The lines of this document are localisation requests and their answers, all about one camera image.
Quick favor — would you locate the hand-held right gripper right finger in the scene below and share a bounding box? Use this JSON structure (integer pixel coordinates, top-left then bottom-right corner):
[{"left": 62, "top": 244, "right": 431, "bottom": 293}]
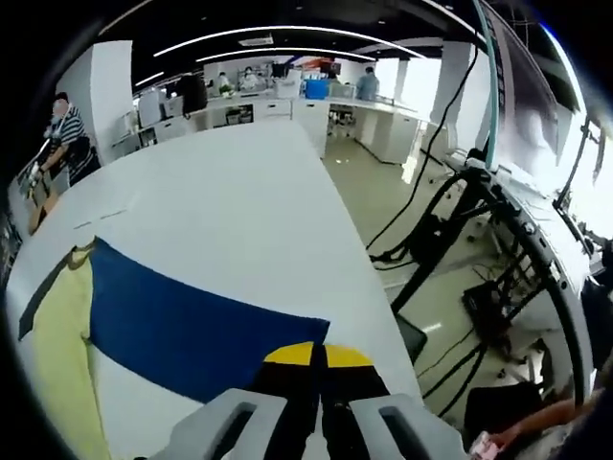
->
[{"left": 319, "top": 343, "right": 469, "bottom": 460}]

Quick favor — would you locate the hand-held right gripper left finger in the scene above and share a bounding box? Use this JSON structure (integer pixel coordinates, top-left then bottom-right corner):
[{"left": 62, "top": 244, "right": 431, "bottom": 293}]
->
[{"left": 165, "top": 340, "right": 321, "bottom": 460}]

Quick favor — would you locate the blue yellow black garment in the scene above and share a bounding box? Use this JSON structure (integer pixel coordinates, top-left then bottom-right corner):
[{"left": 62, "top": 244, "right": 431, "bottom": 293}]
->
[{"left": 17, "top": 235, "right": 332, "bottom": 460}]

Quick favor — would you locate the blue box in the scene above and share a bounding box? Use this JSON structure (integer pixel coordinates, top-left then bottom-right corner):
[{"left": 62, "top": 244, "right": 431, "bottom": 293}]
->
[{"left": 305, "top": 79, "right": 331, "bottom": 101}]

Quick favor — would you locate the brown cardboard box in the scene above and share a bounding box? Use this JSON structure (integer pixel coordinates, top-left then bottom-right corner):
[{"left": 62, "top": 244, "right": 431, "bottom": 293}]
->
[{"left": 26, "top": 189, "right": 61, "bottom": 236}]

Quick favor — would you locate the black backpack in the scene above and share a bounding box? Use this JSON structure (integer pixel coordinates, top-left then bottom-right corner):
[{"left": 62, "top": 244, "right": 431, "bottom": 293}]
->
[{"left": 175, "top": 74, "right": 209, "bottom": 120}]

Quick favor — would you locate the white box appliance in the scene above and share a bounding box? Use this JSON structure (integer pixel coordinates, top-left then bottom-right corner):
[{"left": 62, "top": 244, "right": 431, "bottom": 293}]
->
[{"left": 138, "top": 90, "right": 163, "bottom": 128}]

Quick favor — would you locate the white window pillar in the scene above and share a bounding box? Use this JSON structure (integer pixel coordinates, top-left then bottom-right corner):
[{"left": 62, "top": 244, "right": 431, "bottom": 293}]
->
[{"left": 428, "top": 40, "right": 481, "bottom": 127}]

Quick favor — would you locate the large monitor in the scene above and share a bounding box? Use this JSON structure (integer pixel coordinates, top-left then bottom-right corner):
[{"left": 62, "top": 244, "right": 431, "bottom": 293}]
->
[{"left": 492, "top": 13, "right": 562, "bottom": 179}]

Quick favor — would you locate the white square pillar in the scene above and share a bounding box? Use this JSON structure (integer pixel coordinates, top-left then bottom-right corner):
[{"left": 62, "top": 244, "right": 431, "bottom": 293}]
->
[{"left": 61, "top": 40, "right": 134, "bottom": 167}]

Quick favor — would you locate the black-frame desk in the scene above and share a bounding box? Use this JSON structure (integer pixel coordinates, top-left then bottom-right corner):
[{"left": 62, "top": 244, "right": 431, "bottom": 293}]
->
[{"left": 390, "top": 156, "right": 613, "bottom": 416}]

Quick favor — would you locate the black hanging cable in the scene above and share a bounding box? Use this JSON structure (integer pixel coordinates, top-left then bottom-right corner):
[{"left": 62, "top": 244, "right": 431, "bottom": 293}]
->
[{"left": 367, "top": 42, "right": 481, "bottom": 251}]

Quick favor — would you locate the teal hanging hose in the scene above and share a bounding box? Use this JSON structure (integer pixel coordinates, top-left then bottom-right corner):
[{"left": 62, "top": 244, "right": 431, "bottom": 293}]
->
[{"left": 471, "top": 0, "right": 500, "bottom": 172}]

